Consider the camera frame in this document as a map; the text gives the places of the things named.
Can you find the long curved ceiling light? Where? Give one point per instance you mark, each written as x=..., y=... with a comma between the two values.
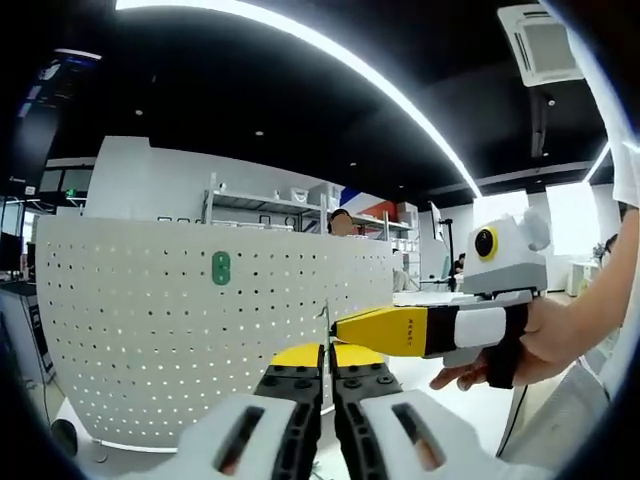
x=425, y=125

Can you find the metal storage shelf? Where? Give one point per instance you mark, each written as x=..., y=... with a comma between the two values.
x=260, y=201

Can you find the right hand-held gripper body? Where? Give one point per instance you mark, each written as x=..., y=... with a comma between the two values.
x=510, y=270

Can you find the black bulky object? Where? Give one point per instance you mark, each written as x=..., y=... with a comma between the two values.
x=65, y=436

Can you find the large black wall display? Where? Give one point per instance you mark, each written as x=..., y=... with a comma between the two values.
x=55, y=115

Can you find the dark equipment cabinet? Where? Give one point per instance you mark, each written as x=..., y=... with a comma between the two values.
x=37, y=330

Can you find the grey mesh office chair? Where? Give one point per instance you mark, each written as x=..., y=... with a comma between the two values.
x=565, y=415

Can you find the person's right hand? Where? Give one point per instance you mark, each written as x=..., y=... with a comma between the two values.
x=555, y=340

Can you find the green hook assembly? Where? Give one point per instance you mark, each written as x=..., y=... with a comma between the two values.
x=327, y=325
x=221, y=272

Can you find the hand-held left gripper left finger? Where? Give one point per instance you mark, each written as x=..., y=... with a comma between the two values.
x=302, y=415

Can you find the white perforated mounting plate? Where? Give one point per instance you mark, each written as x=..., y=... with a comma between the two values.
x=150, y=352

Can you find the monitor on black stand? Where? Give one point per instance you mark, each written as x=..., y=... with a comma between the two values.
x=437, y=225

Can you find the ceiling air conditioner vent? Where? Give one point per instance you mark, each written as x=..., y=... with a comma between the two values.
x=542, y=47

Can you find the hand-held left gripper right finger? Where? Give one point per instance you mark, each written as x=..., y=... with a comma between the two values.
x=355, y=415

